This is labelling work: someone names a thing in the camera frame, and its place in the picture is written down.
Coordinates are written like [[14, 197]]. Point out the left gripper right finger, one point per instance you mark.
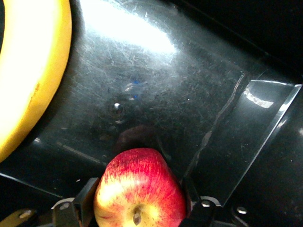
[[190, 194]]

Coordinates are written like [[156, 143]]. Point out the yellow banana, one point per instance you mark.
[[30, 59]]

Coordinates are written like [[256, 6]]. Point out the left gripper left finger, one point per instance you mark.
[[85, 203]]

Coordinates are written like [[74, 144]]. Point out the red yellow apple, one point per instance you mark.
[[142, 179]]

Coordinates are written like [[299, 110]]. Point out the black plastic box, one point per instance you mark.
[[165, 94]]

